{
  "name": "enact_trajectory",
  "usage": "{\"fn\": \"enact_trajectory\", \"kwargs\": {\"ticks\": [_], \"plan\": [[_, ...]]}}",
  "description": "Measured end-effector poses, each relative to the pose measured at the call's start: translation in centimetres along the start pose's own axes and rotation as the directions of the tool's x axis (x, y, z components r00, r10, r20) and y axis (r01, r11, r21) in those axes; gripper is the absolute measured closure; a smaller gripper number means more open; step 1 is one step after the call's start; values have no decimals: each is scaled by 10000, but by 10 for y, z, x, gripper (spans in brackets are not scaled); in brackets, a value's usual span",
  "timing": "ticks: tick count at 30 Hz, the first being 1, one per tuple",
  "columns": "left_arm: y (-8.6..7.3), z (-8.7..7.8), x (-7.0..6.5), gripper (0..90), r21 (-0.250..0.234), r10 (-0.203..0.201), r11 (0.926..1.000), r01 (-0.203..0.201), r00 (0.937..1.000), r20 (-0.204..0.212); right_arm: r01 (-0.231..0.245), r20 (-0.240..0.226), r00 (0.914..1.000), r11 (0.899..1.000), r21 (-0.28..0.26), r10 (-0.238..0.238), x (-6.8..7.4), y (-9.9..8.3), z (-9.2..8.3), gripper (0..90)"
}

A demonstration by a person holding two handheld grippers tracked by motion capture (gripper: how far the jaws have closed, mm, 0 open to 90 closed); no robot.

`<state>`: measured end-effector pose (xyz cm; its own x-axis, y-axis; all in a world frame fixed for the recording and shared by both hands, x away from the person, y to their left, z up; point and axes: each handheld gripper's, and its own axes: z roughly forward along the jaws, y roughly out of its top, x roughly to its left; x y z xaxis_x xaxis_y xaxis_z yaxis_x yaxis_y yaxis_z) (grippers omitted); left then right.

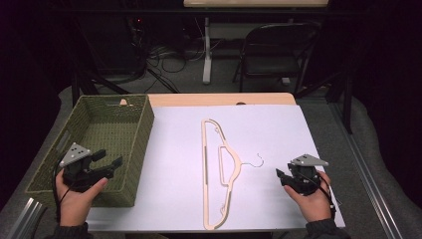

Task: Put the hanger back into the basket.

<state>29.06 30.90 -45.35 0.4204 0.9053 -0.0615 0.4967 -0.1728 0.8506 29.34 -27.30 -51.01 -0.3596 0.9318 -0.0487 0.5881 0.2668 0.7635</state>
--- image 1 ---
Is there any white desk leg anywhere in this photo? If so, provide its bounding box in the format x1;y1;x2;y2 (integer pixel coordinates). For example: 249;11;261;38
202;17;213;86

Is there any bundle of floor cables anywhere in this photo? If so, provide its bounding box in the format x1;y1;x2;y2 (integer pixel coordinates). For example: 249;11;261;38
125;16;207;94

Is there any white sheet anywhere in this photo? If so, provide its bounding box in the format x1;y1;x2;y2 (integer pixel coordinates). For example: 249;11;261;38
85;104;346;233

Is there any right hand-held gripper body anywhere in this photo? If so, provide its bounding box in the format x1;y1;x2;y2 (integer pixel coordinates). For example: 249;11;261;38
278;153;329;196

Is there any black metal stand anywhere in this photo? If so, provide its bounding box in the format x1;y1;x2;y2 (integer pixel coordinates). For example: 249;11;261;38
295;59;354;135
69;19;132;108

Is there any person's right hand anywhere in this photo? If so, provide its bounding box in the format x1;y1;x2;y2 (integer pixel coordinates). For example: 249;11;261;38
283;170;332;223

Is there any beige clothes hanger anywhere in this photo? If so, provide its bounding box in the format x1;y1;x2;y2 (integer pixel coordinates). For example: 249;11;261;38
200;118;265;231

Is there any person's left hand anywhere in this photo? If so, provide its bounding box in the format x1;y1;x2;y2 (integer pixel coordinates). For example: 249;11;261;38
55;168;109;228

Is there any black cable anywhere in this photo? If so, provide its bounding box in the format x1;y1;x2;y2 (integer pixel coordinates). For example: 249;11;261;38
300;170;336;220
52;158;76;223

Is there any black folding chair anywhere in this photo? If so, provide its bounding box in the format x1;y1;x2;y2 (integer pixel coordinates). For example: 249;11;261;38
232;21;322;95

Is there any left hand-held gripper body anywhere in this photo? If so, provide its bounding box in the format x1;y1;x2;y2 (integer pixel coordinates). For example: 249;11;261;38
59;142;115;193

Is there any aluminium rail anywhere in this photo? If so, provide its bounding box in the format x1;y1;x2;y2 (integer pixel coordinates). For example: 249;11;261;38
331;99;404;239
5;197;46;239

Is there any green woven basket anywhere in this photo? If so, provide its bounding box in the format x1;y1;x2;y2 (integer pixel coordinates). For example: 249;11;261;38
25;94;155;208

